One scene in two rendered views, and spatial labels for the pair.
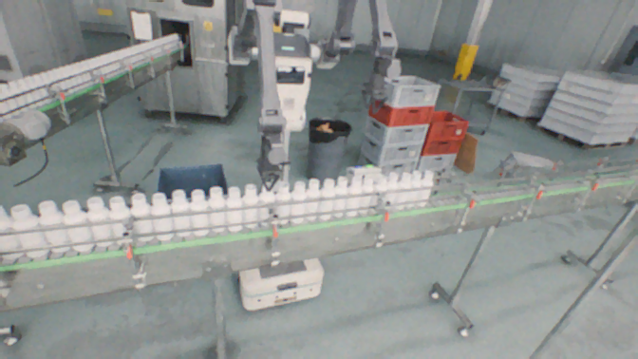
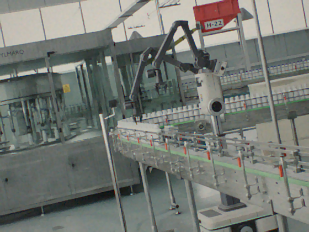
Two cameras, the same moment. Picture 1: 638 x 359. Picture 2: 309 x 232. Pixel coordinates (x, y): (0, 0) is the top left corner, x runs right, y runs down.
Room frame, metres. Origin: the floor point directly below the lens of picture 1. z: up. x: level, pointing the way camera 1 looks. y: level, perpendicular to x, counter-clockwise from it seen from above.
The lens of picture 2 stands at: (2.13, -5.23, 1.49)
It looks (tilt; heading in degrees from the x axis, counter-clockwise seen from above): 3 degrees down; 101
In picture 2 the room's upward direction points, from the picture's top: 11 degrees counter-clockwise
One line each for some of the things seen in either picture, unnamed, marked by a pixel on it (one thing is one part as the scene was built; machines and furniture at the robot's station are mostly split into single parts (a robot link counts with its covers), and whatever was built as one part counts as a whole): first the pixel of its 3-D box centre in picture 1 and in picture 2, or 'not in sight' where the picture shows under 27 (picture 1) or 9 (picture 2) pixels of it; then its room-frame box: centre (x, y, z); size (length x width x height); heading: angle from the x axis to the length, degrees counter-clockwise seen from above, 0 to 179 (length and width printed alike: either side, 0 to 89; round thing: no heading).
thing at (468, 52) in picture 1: (464, 64); not in sight; (10.48, -4.01, 0.55); 0.40 x 0.40 x 1.10; 24
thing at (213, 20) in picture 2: not in sight; (228, 73); (1.42, 7.07, 1.40); 0.92 x 0.72 x 2.80; 6
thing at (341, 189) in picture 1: (339, 197); not in sight; (1.07, -0.10, 1.08); 0.06 x 0.06 x 0.17
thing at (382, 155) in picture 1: (391, 146); not in sight; (3.52, -0.82, 0.33); 0.61 x 0.41 x 0.22; 120
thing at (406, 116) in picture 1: (401, 110); not in sight; (3.53, -0.82, 0.78); 0.61 x 0.41 x 0.22; 121
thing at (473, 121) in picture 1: (466, 103); not in sight; (5.47, -2.35, 0.49); 1.05 x 0.55 x 0.99; 114
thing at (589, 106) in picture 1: (594, 108); not in sight; (6.10, -4.99, 0.59); 1.24 x 1.03 x 1.17; 116
